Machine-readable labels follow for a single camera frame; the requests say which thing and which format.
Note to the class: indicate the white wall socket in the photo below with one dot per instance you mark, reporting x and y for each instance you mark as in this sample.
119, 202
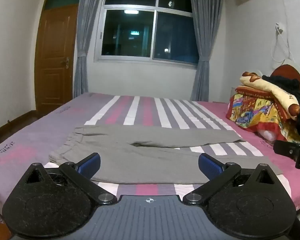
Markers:
280, 27

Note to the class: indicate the brown wooden door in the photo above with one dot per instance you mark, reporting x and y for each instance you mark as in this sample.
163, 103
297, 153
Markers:
55, 55

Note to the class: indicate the sliding glass window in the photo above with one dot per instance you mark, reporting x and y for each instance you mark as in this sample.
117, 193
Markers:
150, 22

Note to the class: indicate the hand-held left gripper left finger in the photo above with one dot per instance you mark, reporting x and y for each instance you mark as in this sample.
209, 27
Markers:
89, 165

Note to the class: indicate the cream printed blanket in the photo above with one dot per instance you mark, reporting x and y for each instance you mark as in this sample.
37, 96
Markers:
277, 90

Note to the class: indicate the pink pillow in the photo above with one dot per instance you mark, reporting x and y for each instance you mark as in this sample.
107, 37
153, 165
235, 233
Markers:
267, 134

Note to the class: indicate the red wooden headboard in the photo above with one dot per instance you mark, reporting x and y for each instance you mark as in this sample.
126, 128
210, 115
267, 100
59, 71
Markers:
287, 71

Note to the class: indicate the colourful printed blanket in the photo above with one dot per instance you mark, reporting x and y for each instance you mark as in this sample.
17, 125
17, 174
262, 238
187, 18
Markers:
260, 112

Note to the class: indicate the bed with striped sheet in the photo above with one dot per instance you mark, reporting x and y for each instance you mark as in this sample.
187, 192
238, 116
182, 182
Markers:
145, 110

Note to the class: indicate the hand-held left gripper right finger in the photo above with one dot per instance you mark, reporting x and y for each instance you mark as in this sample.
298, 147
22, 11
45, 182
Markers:
210, 165

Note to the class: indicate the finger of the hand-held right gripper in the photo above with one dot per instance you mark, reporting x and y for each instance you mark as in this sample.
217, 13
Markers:
285, 148

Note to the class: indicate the grey curtain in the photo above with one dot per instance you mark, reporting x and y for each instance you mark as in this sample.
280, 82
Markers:
86, 30
205, 42

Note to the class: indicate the grey pants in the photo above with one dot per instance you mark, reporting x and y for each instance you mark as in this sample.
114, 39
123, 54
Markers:
145, 152

